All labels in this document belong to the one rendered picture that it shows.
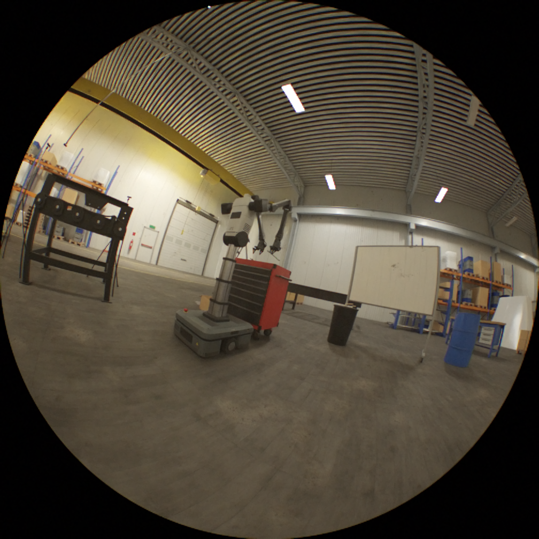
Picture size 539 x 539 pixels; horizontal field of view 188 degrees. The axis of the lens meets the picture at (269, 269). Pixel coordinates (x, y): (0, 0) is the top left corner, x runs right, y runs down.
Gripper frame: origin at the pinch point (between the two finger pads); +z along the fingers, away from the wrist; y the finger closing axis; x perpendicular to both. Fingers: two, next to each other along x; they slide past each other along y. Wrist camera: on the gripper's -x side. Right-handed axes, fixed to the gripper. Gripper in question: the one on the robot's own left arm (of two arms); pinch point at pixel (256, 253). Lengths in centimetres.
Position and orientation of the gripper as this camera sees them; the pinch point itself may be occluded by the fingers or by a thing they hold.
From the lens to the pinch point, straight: 209.9
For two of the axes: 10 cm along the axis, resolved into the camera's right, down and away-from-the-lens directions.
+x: -3.6, -3.8, -8.5
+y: -8.8, -1.8, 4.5
